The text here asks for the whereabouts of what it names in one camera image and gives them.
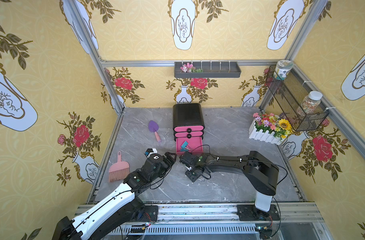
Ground teal binder clip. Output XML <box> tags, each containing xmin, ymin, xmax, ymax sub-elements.
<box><xmin>181</xmin><ymin>141</ymin><xmax>189</xmax><ymax>152</ymax></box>
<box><xmin>184</xmin><ymin>146</ymin><xmax>193</xmax><ymax>151</ymax></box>

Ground pink drawer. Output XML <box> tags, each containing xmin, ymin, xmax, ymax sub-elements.
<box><xmin>175</xmin><ymin>131</ymin><xmax>203</xmax><ymax>139</ymax></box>
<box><xmin>174</xmin><ymin>125</ymin><xmax>204</xmax><ymax>133</ymax></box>
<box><xmin>176</xmin><ymin>137</ymin><xmax>203</xmax><ymax>156</ymax></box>

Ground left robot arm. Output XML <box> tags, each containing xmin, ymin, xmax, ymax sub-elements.
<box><xmin>52</xmin><ymin>152</ymin><xmax>177</xmax><ymax>240</ymax></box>

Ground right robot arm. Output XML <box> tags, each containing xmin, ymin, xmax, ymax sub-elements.
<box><xmin>180</xmin><ymin>151</ymin><xmax>279</xmax><ymax>213</ymax></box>

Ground black drawer cabinet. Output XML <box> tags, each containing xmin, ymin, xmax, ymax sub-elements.
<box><xmin>173</xmin><ymin>103</ymin><xmax>205</xmax><ymax>141</ymax></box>

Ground purple pink toy shovel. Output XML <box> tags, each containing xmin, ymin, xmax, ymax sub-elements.
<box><xmin>148</xmin><ymin>121</ymin><xmax>162</xmax><ymax>143</ymax></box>

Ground pink hand broom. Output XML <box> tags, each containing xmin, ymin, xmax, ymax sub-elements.
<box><xmin>108</xmin><ymin>151</ymin><xmax>130</xmax><ymax>183</ymax></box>

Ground flower planter white fence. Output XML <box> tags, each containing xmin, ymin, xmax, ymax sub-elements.
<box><xmin>248</xmin><ymin>113</ymin><xmax>294</xmax><ymax>145</ymax></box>

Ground small pink flowers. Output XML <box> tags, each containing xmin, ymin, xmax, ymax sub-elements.
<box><xmin>180</xmin><ymin>63</ymin><xmax>203</xmax><ymax>73</ymax></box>

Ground jar with patterned lid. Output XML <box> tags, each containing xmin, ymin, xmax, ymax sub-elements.
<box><xmin>272</xmin><ymin>60</ymin><xmax>293</xmax><ymax>81</ymax></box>

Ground clear jar white lid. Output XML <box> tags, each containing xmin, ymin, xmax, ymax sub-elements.
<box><xmin>297</xmin><ymin>91</ymin><xmax>323</xmax><ymax>116</ymax></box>

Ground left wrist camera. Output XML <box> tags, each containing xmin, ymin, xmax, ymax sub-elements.
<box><xmin>145</xmin><ymin>148</ymin><xmax>158</xmax><ymax>158</ymax></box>

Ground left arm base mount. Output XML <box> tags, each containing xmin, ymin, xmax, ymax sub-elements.
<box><xmin>129</xmin><ymin>205</ymin><xmax>159</xmax><ymax>223</ymax></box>

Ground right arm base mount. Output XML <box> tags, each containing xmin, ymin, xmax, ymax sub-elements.
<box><xmin>236</xmin><ymin>205</ymin><xmax>280</xmax><ymax>221</ymax></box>

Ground grey wall shelf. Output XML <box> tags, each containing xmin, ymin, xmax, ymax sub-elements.
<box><xmin>174</xmin><ymin>61</ymin><xmax>241</xmax><ymax>79</ymax></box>

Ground black wire basket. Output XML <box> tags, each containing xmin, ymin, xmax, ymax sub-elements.
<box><xmin>266</xmin><ymin>66</ymin><xmax>329</xmax><ymax>132</ymax></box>

